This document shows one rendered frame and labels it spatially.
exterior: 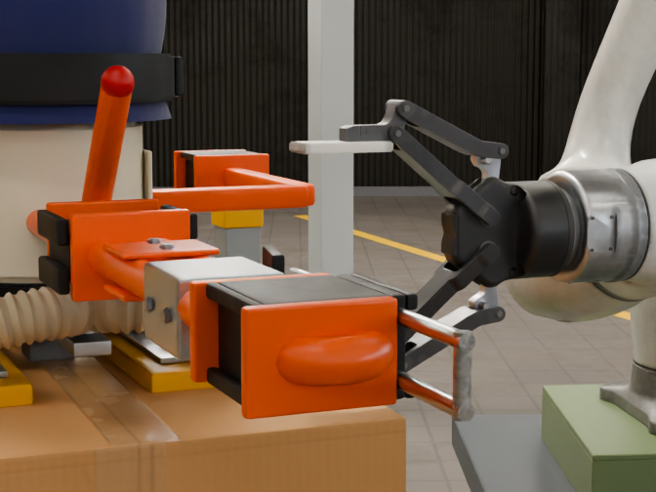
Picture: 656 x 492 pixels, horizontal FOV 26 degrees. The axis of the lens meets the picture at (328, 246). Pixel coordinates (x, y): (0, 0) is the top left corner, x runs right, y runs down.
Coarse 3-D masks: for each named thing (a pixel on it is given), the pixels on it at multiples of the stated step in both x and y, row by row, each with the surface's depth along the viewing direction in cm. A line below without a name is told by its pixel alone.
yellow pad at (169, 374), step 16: (112, 336) 124; (128, 336) 122; (144, 336) 122; (112, 352) 121; (128, 352) 118; (144, 352) 117; (160, 352) 115; (128, 368) 116; (144, 368) 112; (160, 368) 111; (176, 368) 111; (144, 384) 112; (160, 384) 110; (176, 384) 111; (192, 384) 111; (208, 384) 112
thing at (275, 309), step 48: (192, 288) 69; (240, 288) 67; (288, 288) 67; (336, 288) 67; (192, 336) 69; (240, 336) 66; (288, 336) 63; (240, 384) 66; (288, 384) 63; (384, 384) 65
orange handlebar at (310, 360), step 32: (160, 192) 130; (192, 192) 131; (224, 192) 132; (256, 192) 133; (288, 192) 134; (32, 224) 112; (96, 256) 93; (128, 256) 86; (160, 256) 87; (192, 256) 88; (128, 288) 86; (288, 352) 62; (320, 352) 62; (352, 352) 62; (384, 352) 63; (320, 384) 62
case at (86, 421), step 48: (48, 384) 113; (96, 384) 113; (0, 432) 99; (48, 432) 99; (96, 432) 99; (144, 432) 99; (192, 432) 99; (240, 432) 99; (288, 432) 100; (336, 432) 101; (384, 432) 102; (0, 480) 93; (48, 480) 94; (96, 480) 95; (144, 480) 96; (192, 480) 98; (240, 480) 99; (288, 480) 100; (336, 480) 102; (384, 480) 103
